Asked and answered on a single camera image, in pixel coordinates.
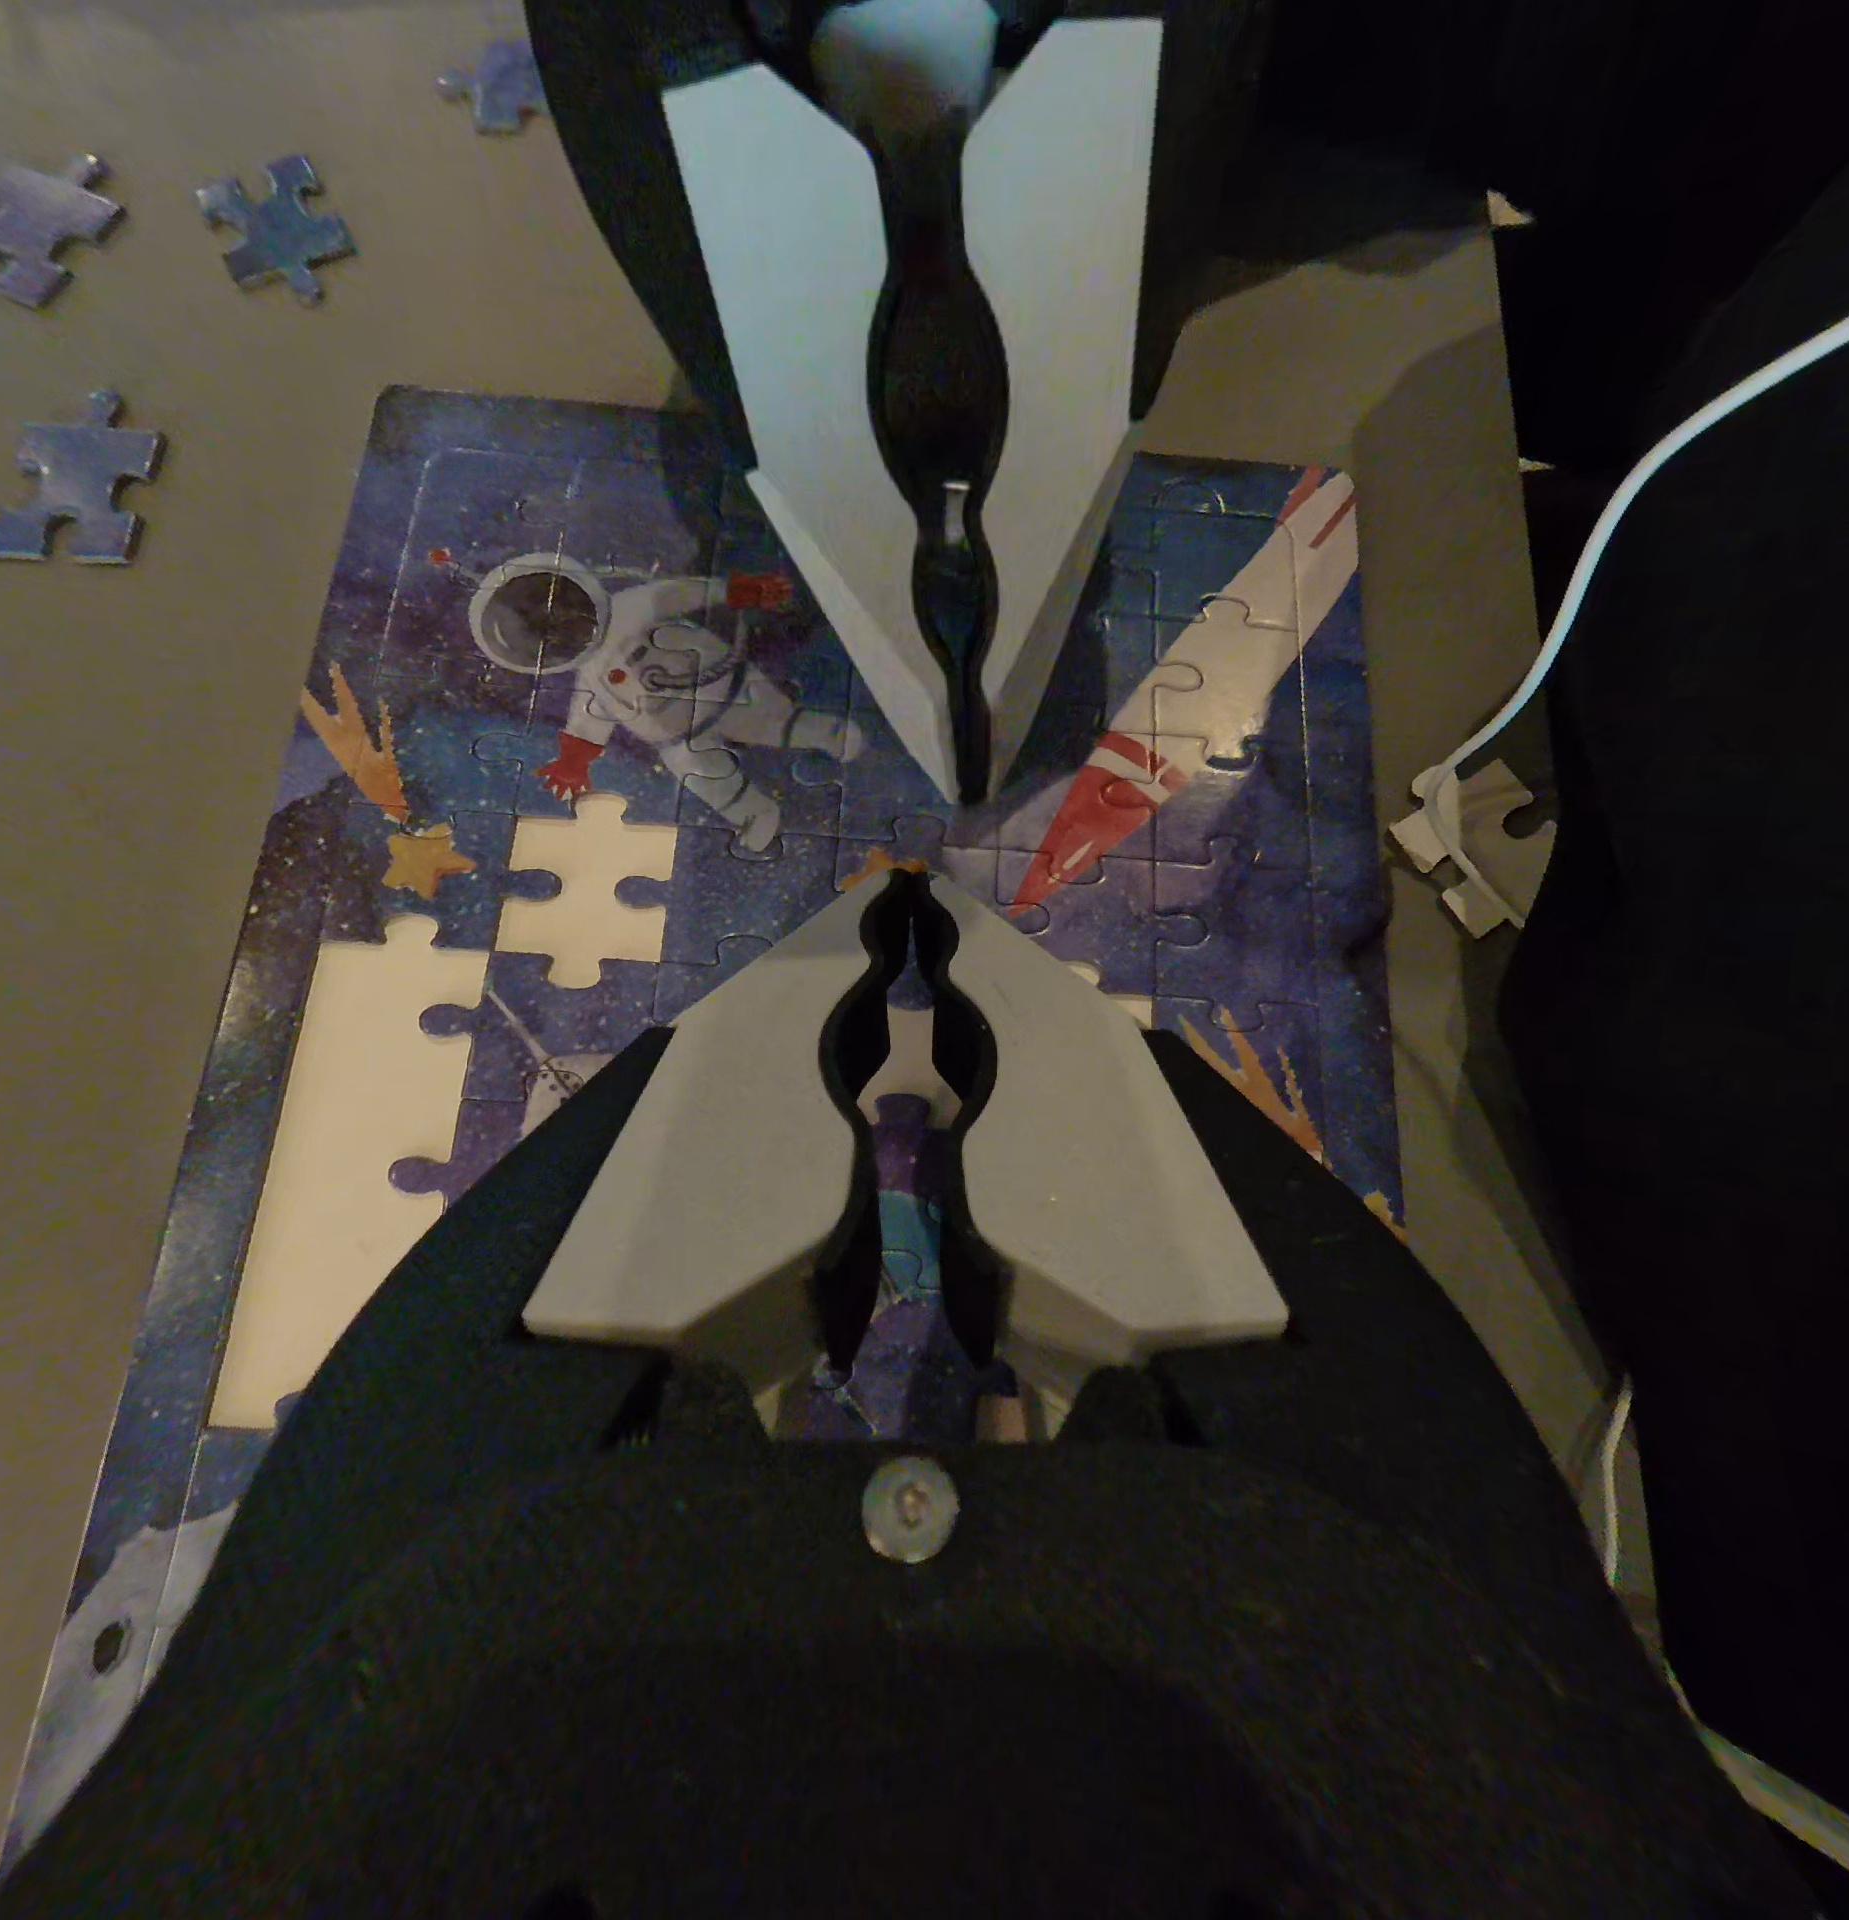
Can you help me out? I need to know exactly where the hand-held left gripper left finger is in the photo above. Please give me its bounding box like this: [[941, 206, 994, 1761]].
[[521, 863, 927, 1427]]

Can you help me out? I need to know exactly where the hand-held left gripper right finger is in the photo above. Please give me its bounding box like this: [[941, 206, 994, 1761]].
[[911, 863, 1294, 1427]]

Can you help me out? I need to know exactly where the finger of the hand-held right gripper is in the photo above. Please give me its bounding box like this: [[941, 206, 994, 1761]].
[[958, 15, 1168, 804], [660, 51, 967, 808]]

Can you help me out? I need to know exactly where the space jigsaw puzzle board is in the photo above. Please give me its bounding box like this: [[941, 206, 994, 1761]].
[[0, 382, 1412, 1869]]

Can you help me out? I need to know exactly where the blue jigsaw puzzle piece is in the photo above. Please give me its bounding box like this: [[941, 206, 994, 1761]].
[[0, 148, 123, 308], [438, 36, 553, 136], [193, 151, 357, 306], [0, 388, 167, 569]]

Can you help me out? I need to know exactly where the face-down white puzzle piece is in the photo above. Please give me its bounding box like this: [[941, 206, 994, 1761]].
[[1387, 756, 1560, 938]]

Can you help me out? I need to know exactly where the person's dark clothing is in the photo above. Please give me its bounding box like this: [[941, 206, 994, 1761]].
[[1495, 0, 1849, 1920]]

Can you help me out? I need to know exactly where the white cable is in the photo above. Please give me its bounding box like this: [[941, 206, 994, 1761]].
[[1412, 294, 1849, 1848]]

